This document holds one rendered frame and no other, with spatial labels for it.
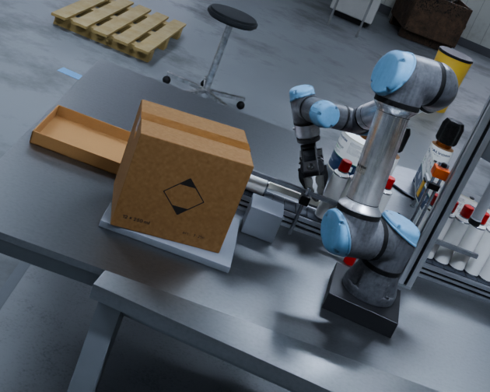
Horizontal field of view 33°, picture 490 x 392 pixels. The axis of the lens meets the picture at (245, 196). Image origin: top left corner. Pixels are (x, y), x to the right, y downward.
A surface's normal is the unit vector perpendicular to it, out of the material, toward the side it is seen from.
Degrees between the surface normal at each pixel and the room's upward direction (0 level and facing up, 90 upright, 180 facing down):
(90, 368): 90
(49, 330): 0
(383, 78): 82
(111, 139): 0
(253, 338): 0
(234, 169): 90
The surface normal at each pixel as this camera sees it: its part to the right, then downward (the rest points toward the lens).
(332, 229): -0.91, -0.04
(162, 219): 0.10, 0.46
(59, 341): 0.35, -0.85
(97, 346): -0.21, 0.34
